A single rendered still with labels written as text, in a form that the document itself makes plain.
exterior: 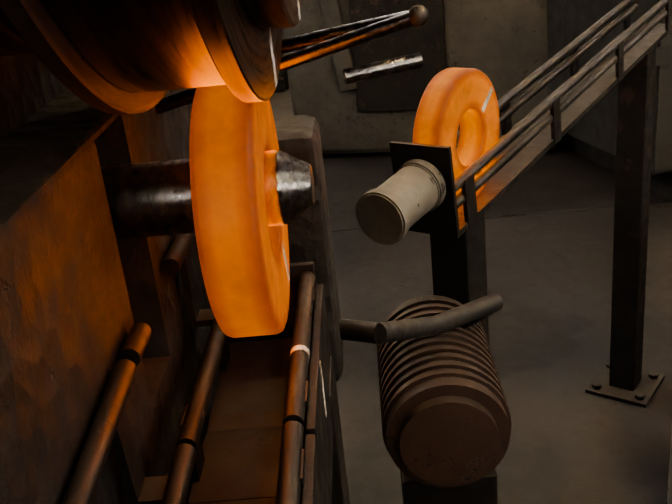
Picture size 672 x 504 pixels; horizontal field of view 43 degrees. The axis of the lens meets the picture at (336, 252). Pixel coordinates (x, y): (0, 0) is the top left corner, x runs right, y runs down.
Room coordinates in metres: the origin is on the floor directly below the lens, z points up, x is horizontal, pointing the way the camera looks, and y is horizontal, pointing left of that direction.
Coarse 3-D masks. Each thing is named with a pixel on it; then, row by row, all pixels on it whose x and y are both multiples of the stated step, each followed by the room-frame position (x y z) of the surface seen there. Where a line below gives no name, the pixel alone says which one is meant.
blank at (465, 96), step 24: (456, 72) 0.93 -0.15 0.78; (480, 72) 0.96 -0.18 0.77; (432, 96) 0.91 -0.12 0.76; (456, 96) 0.91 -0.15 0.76; (480, 96) 0.96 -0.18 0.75; (432, 120) 0.89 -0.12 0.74; (456, 120) 0.91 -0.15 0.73; (480, 120) 0.96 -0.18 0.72; (432, 144) 0.88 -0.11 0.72; (480, 144) 0.96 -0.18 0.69; (456, 168) 0.91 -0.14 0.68; (456, 192) 0.91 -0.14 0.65
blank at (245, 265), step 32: (224, 96) 0.45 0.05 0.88; (192, 128) 0.43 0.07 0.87; (224, 128) 0.43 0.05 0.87; (256, 128) 0.45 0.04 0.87; (192, 160) 0.42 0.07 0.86; (224, 160) 0.42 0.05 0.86; (256, 160) 0.43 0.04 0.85; (192, 192) 0.41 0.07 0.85; (224, 192) 0.41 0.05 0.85; (256, 192) 0.41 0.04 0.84; (224, 224) 0.40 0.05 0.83; (256, 224) 0.40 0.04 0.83; (224, 256) 0.40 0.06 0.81; (256, 256) 0.40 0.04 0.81; (288, 256) 0.52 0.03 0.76; (224, 288) 0.40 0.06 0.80; (256, 288) 0.40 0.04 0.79; (288, 288) 0.50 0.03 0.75; (224, 320) 0.41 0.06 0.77; (256, 320) 0.42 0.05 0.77
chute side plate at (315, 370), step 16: (320, 288) 0.58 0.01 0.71; (320, 304) 0.56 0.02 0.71; (320, 320) 0.53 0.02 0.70; (320, 336) 0.51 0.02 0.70; (320, 352) 0.49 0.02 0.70; (320, 384) 0.46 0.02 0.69; (320, 400) 0.45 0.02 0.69; (320, 416) 0.44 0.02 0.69; (320, 432) 0.43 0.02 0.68; (304, 448) 0.39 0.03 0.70; (320, 448) 0.41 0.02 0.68; (320, 464) 0.40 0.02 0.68; (304, 480) 0.36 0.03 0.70; (320, 480) 0.39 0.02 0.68; (304, 496) 0.35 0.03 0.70; (320, 496) 0.38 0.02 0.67
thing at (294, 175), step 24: (120, 168) 0.48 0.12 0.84; (144, 168) 0.47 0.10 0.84; (168, 168) 0.47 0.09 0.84; (264, 168) 0.46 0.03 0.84; (288, 168) 0.47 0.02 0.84; (120, 192) 0.46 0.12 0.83; (144, 192) 0.46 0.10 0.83; (168, 192) 0.46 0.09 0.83; (288, 192) 0.46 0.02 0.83; (312, 192) 0.47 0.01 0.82; (120, 216) 0.46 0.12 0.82; (144, 216) 0.46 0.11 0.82; (168, 216) 0.46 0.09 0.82; (192, 216) 0.46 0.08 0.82; (288, 216) 0.46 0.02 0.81
